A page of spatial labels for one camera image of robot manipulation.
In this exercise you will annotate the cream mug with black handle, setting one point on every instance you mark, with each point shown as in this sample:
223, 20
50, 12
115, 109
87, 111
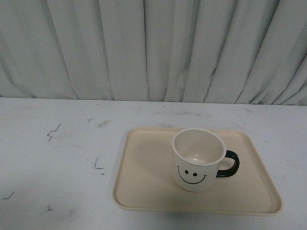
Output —
199, 157

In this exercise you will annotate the grey-white pleated curtain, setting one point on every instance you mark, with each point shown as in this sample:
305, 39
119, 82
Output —
200, 51

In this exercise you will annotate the beige rectangular plastic tray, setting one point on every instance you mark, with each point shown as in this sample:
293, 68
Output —
144, 180

